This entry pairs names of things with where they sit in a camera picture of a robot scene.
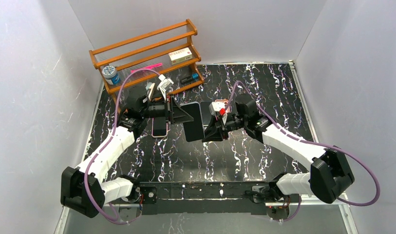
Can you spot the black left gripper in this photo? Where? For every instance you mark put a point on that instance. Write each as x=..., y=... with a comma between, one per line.
x=169, y=111

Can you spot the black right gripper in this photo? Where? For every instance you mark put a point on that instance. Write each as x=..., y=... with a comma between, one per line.
x=222, y=128

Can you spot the clear phone case with phone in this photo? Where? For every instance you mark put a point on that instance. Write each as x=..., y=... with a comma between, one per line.
x=194, y=129

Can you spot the black smartphone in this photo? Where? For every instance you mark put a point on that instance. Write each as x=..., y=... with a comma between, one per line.
x=205, y=112

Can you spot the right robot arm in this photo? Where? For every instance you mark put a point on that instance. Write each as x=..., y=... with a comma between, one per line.
x=329, y=173

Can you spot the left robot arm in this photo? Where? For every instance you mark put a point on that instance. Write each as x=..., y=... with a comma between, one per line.
x=83, y=188

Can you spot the cream cased phone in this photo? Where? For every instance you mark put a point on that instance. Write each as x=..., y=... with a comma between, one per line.
x=159, y=127

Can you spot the black blue marker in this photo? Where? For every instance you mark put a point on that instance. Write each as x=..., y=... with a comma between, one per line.
x=190, y=79

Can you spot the pink highlighter pen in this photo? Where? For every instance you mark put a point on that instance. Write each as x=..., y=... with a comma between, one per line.
x=149, y=68

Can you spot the orange wooden shelf rack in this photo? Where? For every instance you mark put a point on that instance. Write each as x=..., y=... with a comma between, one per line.
x=152, y=48

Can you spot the white medicine box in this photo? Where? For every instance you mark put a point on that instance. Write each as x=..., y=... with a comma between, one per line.
x=180, y=55

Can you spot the blue round jar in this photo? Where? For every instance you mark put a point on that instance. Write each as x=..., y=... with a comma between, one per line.
x=110, y=74

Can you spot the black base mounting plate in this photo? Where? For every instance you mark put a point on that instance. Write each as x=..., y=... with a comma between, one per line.
x=208, y=197

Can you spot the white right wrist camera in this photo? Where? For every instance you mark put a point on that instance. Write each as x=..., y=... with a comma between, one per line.
x=217, y=109

